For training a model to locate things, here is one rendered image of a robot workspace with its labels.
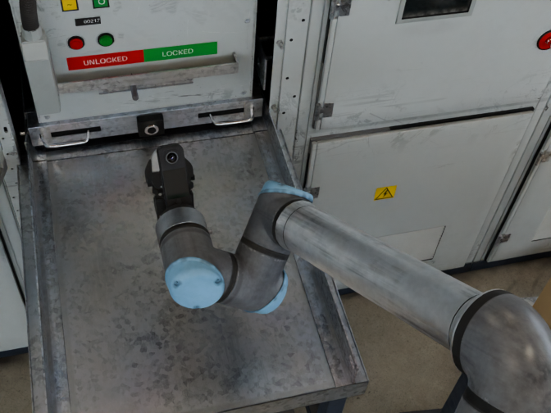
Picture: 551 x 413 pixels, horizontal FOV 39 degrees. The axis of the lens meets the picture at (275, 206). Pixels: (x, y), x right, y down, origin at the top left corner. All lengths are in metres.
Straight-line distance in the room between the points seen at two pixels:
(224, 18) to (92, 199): 0.49
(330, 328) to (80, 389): 0.49
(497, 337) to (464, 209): 1.49
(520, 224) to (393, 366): 0.61
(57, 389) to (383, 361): 1.28
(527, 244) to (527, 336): 1.82
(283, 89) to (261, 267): 0.59
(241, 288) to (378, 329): 1.30
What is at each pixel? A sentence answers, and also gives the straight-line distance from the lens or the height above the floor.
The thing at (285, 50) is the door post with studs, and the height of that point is 1.09.
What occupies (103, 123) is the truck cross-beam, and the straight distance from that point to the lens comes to 1.82.
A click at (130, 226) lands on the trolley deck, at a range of 1.70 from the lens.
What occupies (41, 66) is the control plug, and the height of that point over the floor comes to 1.18.
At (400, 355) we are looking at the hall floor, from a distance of 2.54.
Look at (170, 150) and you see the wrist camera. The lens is 1.37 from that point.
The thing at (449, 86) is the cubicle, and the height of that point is 0.94.
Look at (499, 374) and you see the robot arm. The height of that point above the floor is 1.42.
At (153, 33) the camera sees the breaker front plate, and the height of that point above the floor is 1.14.
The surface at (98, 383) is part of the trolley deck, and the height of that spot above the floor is 0.85.
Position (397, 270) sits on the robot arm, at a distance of 1.07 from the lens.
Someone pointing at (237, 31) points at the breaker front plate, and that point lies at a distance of 1.71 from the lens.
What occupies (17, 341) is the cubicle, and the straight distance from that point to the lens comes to 2.45.
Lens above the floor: 2.20
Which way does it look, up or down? 51 degrees down
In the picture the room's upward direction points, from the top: 6 degrees clockwise
